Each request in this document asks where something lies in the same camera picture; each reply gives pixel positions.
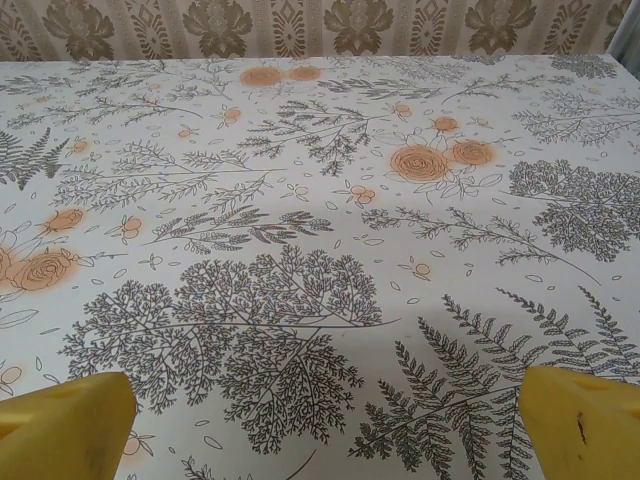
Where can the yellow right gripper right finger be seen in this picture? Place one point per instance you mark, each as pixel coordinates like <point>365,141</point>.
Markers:
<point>585,430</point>

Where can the aluminium corner post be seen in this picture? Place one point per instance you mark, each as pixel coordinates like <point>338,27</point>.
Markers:
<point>627,30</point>

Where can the floral patterned table cover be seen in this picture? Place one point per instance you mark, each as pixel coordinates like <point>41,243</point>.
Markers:
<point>320,200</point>

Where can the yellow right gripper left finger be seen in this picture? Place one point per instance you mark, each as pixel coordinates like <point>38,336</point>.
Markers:
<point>65,430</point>

